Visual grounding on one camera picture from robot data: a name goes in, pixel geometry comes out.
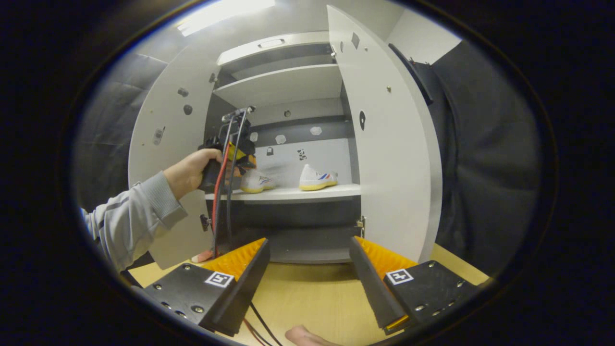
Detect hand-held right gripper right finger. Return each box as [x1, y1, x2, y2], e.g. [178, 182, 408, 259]
[349, 235, 481, 335]

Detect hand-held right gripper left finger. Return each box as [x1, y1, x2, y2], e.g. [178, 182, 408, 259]
[131, 237, 271, 337]

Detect white striped shoe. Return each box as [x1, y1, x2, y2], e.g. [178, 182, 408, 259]
[299, 164, 339, 192]
[239, 168, 276, 194]

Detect white and grey shoe cabinet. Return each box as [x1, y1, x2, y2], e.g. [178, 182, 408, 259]
[204, 31, 366, 264]

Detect ceiling light panel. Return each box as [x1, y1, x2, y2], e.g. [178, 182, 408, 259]
[175, 0, 277, 37]

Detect black cable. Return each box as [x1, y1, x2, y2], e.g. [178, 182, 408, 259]
[225, 108, 271, 346]

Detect red cable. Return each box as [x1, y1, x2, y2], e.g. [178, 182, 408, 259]
[210, 139, 264, 346]

